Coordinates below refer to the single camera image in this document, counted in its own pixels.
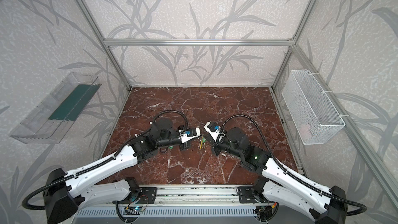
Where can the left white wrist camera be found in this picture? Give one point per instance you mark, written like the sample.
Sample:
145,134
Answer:
189,134

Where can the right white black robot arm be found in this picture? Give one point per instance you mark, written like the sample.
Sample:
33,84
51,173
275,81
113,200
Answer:
280,184

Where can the white wire mesh basket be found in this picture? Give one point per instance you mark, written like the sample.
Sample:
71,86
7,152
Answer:
309,103

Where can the clear plastic wall tray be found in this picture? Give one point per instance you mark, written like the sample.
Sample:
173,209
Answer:
49,122

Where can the pink object in basket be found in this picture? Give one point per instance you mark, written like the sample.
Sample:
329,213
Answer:
305,132

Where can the slotted grey cable duct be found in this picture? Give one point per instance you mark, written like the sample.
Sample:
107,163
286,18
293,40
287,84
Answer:
200,211

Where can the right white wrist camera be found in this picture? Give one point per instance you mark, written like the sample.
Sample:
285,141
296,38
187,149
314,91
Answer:
214,130

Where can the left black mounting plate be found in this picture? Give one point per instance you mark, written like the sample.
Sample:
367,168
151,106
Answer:
146,195

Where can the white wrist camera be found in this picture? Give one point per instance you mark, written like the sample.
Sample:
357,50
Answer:
189,134
214,130

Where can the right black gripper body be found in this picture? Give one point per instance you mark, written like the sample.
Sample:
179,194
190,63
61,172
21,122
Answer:
214,144

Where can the black mounting plate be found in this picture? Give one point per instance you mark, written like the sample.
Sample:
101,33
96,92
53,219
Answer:
146,195
249,195

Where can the green led circuit board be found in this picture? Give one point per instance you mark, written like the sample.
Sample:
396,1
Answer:
134,210

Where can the aluminium frame crossbar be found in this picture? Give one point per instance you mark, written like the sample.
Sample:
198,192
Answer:
197,42

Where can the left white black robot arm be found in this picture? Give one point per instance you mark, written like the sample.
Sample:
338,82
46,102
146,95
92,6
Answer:
65,193

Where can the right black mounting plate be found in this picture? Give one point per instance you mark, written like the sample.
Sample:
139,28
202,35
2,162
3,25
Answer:
249,195

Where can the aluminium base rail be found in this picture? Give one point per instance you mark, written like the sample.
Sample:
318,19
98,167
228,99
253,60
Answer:
202,195

